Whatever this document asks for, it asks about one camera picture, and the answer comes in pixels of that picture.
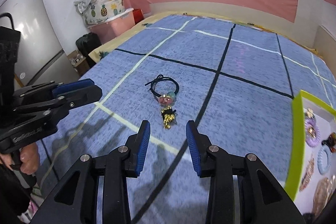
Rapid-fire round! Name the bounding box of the pineapple print fabric bag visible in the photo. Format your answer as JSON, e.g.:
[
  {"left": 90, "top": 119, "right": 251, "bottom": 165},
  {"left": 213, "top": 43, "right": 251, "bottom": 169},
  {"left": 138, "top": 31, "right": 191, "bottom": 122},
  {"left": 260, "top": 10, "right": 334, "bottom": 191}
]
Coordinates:
[{"left": 73, "top": 0, "right": 125, "bottom": 27}]

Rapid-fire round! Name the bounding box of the black bag on floor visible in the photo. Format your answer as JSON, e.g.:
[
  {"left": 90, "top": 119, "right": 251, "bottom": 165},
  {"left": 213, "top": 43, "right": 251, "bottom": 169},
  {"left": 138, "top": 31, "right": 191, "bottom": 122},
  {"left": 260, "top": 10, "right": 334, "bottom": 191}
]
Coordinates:
[{"left": 76, "top": 32, "right": 101, "bottom": 68}]

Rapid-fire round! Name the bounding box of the black hair tie colourful charm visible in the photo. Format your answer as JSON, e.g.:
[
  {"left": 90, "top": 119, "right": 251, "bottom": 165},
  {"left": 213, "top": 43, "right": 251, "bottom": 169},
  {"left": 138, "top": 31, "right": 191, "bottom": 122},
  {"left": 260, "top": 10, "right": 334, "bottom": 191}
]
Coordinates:
[{"left": 145, "top": 75, "right": 180, "bottom": 106}]

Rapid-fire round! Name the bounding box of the gold leaf hair tie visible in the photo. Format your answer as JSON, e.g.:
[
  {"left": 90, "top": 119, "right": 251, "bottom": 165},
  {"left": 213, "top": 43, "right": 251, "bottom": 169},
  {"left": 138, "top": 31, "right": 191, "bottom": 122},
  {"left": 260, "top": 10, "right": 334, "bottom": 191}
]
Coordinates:
[{"left": 160, "top": 106, "right": 177, "bottom": 130}]

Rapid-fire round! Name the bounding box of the gold ring hair tie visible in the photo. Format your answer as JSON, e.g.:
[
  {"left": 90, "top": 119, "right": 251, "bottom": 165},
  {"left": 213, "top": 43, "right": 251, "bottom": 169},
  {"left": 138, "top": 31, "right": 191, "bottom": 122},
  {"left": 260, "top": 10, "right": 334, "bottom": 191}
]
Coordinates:
[{"left": 299, "top": 154, "right": 316, "bottom": 193}]

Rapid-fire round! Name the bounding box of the blue checked bed sheet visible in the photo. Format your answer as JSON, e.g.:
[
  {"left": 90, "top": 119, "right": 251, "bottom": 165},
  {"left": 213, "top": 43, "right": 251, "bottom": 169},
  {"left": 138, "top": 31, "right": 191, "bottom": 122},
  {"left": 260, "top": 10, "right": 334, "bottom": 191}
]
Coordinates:
[{"left": 37, "top": 15, "right": 335, "bottom": 223}]

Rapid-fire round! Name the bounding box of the pink plastic storage bin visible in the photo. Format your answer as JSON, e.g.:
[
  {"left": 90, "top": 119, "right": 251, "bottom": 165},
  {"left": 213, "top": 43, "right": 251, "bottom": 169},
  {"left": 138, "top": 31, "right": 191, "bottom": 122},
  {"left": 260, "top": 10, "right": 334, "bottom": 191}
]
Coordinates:
[{"left": 89, "top": 8, "right": 135, "bottom": 44}]

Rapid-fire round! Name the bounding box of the beige headboard panel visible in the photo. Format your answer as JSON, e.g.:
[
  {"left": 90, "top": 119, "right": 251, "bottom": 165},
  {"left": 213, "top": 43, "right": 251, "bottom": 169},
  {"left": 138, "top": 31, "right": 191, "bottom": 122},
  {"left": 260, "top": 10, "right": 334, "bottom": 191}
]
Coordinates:
[{"left": 313, "top": 26, "right": 335, "bottom": 63}]

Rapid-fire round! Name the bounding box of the silver refrigerator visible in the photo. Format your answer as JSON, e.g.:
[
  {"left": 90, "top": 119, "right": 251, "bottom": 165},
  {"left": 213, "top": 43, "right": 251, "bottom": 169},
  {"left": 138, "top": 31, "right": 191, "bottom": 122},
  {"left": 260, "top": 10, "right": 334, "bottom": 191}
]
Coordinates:
[{"left": 1, "top": 0, "right": 79, "bottom": 86}]

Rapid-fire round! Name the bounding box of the lime green cardboard box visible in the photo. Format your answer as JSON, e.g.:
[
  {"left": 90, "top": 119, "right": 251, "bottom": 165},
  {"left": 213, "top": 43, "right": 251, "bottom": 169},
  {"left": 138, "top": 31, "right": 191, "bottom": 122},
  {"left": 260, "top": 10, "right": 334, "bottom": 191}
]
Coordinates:
[{"left": 284, "top": 90, "right": 335, "bottom": 220}]

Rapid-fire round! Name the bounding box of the amber bead hair tie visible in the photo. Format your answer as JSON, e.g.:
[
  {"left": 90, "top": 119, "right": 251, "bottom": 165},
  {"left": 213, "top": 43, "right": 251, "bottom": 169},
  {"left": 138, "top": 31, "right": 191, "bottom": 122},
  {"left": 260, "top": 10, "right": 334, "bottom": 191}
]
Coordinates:
[{"left": 320, "top": 131, "right": 336, "bottom": 154}]

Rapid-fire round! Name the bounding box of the purple spiral hair tie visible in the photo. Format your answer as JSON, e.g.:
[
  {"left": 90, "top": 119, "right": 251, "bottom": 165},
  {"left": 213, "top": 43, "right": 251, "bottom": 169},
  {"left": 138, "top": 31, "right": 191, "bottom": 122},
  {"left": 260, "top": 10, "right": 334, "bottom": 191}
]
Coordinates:
[{"left": 304, "top": 117, "right": 322, "bottom": 149}]

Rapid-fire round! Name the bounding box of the light blue spiral hair tie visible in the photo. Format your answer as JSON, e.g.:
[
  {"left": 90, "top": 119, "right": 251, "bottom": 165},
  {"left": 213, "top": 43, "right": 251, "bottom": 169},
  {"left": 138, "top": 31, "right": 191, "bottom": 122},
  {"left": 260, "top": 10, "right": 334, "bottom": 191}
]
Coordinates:
[{"left": 316, "top": 146, "right": 332, "bottom": 176}]

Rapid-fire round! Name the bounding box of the small cardboard box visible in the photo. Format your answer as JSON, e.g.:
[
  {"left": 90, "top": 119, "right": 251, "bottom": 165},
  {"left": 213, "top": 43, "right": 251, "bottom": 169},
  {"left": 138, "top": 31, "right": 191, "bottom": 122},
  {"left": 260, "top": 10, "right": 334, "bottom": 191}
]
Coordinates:
[{"left": 67, "top": 50, "right": 90, "bottom": 77}]

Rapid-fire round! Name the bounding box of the clear pink hair claw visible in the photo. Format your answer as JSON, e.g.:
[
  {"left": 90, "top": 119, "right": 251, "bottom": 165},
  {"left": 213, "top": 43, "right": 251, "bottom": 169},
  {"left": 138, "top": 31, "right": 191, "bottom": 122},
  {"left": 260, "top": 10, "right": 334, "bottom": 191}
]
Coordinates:
[{"left": 311, "top": 175, "right": 335, "bottom": 217}]

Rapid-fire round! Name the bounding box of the person's left hand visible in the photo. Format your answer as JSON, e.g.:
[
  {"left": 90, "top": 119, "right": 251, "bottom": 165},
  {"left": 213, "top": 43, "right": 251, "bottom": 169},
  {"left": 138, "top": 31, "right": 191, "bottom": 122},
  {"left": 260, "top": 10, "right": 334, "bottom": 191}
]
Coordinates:
[{"left": 0, "top": 142, "right": 40, "bottom": 175}]

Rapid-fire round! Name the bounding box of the red box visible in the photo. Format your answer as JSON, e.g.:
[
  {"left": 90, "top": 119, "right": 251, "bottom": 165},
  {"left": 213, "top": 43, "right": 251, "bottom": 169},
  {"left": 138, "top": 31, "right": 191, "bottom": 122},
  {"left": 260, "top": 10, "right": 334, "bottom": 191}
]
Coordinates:
[{"left": 133, "top": 9, "right": 144, "bottom": 24}]

